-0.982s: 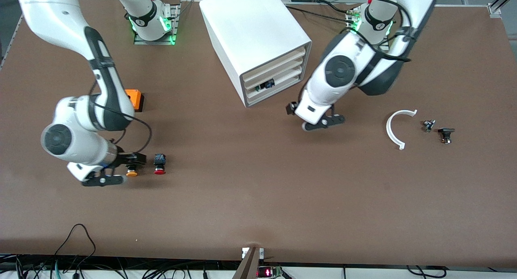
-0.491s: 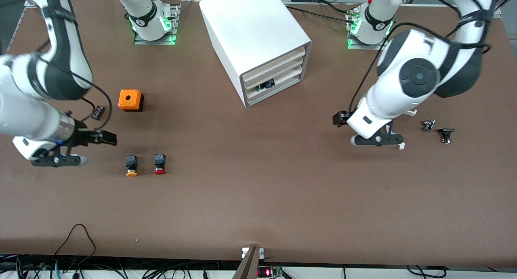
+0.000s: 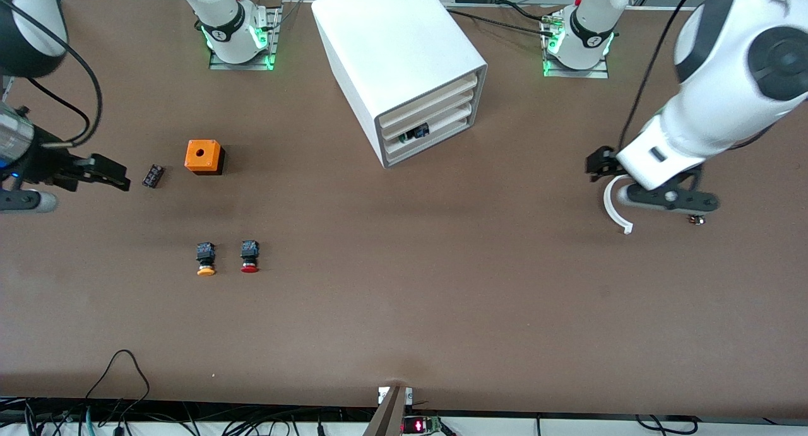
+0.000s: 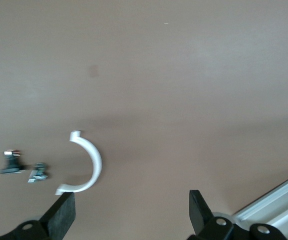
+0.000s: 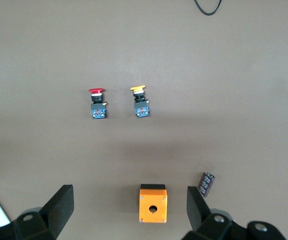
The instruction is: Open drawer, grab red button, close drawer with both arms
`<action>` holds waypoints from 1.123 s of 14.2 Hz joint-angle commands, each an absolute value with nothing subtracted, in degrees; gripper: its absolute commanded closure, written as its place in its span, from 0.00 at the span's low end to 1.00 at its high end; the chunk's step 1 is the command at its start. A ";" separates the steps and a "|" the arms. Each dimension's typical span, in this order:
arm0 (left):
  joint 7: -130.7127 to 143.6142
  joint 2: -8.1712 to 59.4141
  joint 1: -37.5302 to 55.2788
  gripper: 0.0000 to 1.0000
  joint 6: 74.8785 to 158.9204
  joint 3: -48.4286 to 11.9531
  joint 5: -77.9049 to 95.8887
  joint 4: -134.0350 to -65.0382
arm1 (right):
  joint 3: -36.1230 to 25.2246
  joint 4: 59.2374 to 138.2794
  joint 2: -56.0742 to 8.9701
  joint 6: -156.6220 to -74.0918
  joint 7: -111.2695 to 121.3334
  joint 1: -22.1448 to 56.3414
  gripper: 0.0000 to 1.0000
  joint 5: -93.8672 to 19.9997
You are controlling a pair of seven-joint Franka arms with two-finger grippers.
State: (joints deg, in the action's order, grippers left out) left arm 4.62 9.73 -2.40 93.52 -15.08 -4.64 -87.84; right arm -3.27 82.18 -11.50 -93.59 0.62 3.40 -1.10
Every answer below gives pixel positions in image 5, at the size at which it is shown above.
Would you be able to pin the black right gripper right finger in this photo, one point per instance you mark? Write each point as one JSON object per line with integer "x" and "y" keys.
{"x": 197, "y": 210}

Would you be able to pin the orange button enclosure box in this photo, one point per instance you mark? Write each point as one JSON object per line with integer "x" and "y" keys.
{"x": 153, "y": 200}

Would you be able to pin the red mushroom push button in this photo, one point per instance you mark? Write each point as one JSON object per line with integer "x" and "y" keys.
{"x": 98, "y": 110}

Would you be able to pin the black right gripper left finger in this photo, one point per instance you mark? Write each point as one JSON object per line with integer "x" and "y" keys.
{"x": 58, "y": 210}

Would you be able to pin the yellow mushroom push button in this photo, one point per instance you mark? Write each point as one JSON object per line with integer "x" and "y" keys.
{"x": 141, "y": 107}

